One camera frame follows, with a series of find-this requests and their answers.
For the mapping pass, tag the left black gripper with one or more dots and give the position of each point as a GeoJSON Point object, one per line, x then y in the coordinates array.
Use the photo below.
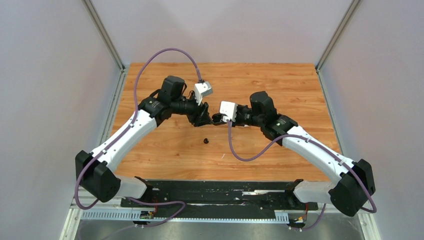
{"type": "Point", "coordinates": [200, 116]}

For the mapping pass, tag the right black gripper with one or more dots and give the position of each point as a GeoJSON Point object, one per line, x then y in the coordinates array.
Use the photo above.
{"type": "Point", "coordinates": [236, 123]}

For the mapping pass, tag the black earbud charging case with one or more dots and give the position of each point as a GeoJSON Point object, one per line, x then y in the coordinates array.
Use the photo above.
{"type": "Point", "coordinates": [218, 119]}

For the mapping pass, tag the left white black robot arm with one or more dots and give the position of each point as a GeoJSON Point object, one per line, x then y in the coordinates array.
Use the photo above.
{"type": "Point", "coordinates": [95, 170]}

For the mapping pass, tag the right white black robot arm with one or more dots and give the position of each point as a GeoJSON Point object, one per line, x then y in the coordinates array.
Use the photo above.
{"type": "Point", "coordinates": [351, 182]}

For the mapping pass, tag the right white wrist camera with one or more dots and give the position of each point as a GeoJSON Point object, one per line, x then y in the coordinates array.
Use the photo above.
{"type": "Point", "coordinates": [228, 111]}

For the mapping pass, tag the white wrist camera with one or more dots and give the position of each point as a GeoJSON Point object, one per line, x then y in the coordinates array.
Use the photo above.
{"type": "Point", "coordinates": [201, 90]}
{"type": "Point", "coordinates": [228, 111]}

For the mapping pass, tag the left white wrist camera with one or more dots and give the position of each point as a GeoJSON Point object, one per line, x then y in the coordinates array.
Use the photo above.
{"type": "Point", "coordinates": [201, 90]}

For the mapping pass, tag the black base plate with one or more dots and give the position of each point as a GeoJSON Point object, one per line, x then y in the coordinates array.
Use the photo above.
{"type": "Point", "coordinates": [124, 209]}

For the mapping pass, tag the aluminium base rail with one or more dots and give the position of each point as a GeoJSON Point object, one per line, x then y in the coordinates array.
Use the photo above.
{"type": "Point", "coordinates": [258, 198]}

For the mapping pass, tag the right aluminium frame post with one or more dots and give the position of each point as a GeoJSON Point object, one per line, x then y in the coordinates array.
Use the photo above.
{"type": "Point", "coordinates": [352, 8]}

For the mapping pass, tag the aluminium frame post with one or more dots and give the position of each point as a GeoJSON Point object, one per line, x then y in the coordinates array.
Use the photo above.
{"type": "Point", "coordinates": [352, 8]}
{"type": "Point", "coordinates": [96, 19]}

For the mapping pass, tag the left aluminium frame post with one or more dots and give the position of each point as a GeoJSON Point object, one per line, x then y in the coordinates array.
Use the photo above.
{"type": "Point", "coordinates": [96, 19]}

